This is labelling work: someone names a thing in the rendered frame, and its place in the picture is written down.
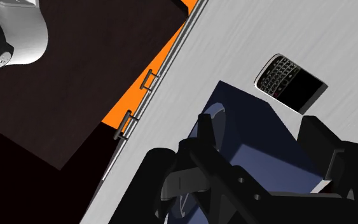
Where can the dark blue box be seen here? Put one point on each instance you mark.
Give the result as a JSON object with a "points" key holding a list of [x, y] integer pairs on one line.
{"points": [[259, 145]]}

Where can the grey chest of drawers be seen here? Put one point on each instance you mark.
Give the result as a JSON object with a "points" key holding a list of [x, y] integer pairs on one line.
{"points": [[259, 31]]}

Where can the dark brown robot stand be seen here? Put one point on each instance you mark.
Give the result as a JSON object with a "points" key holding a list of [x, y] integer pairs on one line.
{"points": [[88, 77]]}

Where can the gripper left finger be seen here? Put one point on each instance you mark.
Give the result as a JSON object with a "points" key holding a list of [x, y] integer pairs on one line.
{"points": [[216, 173]]}

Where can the black keypad phone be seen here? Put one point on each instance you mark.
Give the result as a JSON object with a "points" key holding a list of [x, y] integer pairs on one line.
{"points": [[293, 85]]}

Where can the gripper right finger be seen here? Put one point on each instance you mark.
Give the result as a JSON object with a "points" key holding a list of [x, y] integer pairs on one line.
{"points": [[352, 167]]}

